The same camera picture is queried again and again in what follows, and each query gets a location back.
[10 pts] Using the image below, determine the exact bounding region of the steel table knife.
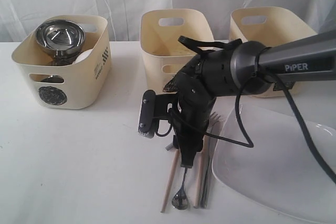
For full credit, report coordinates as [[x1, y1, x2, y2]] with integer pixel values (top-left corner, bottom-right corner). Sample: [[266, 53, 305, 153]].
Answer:
[[199, 137, 217, 209]]

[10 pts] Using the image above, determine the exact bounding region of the white ceramic bowl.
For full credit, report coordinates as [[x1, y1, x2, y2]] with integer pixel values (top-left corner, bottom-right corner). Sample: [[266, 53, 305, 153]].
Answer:
[[73, 49, 92, 64]]

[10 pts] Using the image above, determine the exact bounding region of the wooden chopstick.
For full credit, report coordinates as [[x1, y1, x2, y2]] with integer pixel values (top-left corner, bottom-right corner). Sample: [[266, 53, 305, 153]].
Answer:
[[160, 150, 180, 213], [193, 135, 209, 208]]

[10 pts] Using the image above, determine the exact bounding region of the cream bin with square mark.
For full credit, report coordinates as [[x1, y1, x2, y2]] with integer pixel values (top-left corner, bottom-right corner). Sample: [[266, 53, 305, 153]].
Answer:
[[227, 6, 320, 99]]

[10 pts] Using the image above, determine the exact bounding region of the steel fork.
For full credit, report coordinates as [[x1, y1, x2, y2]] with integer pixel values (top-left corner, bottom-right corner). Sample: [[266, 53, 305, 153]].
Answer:
[[165, 112, 221, 151]]

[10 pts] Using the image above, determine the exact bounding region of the long steel spoon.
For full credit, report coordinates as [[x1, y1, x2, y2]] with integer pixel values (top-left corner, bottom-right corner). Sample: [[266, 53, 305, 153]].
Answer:
[[171, 167, 189, 210]]

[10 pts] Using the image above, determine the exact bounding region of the steel mug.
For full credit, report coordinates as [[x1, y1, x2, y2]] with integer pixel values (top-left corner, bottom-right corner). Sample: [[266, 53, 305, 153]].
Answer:
[[41, 74, 64, 83]]

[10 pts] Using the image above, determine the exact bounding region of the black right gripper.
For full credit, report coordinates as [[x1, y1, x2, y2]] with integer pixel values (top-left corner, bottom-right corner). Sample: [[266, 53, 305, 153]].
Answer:
[[154, 87, 216, 168]]

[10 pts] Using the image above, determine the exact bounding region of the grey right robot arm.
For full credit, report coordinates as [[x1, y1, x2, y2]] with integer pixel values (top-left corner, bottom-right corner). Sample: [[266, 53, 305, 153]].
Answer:
[[163, 31, 335, 168]]

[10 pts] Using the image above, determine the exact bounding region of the cream bin with triangle mark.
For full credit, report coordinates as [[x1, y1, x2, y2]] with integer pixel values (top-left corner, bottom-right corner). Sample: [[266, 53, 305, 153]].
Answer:
[[140, 9, 214, 94]]

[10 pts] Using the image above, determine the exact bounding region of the cream bin with circle mark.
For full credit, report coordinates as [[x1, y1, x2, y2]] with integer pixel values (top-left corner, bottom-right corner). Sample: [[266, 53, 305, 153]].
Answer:
[[12, 15, 111, 109]]

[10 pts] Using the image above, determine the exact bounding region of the stainless steel bowl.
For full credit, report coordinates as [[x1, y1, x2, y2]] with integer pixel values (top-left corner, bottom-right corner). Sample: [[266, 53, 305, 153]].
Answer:
[[35, 19, 86, 66]]

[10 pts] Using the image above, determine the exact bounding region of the white rectangular plate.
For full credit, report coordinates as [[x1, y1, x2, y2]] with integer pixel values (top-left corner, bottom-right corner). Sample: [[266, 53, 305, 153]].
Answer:
[[212, 104, 335, 223]]

